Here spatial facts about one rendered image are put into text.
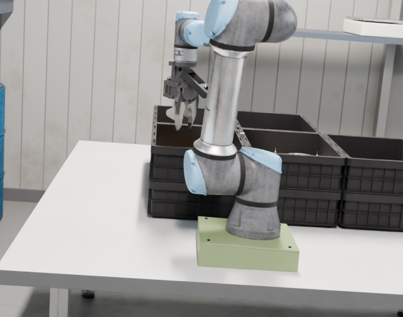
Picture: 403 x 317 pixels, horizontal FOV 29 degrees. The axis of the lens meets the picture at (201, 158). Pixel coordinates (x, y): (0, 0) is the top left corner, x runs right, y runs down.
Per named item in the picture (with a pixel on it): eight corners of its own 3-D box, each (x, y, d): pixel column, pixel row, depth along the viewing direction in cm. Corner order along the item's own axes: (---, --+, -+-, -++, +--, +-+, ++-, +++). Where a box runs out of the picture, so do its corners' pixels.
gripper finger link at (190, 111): (183, 123, 256) (181, 96, 253) (198, 126, 253) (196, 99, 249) (177, 126, 254) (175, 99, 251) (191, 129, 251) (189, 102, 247)
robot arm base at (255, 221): (280, 243, 211) (284, 206, 209) (224, 236, 211) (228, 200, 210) (279, 228, 225) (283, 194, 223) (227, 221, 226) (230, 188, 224)
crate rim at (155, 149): (249, 160, 239) (249, 151, 239) (150, 153, 238) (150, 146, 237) (237, 134, 278) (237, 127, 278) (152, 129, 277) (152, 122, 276)
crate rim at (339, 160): (346, 165, 241) (347, 158, 241) (249, 160, 239) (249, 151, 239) (320, 139, 280) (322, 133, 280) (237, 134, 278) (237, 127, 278)
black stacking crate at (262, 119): (317, 166, 283) (320, 134, 280) (235, 161, 281) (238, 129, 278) (299, 143, 321) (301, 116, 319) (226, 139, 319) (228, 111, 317)
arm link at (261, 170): (284, 203, 213) (291, 154, 210) (237, 202, 209) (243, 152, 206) (269, 192, 224) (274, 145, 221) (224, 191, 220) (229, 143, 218)
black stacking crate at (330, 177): (342, 195, 244) (346, 160, 241) (247, 190, 242) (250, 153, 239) (317, 166, 282) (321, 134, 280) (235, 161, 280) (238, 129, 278)
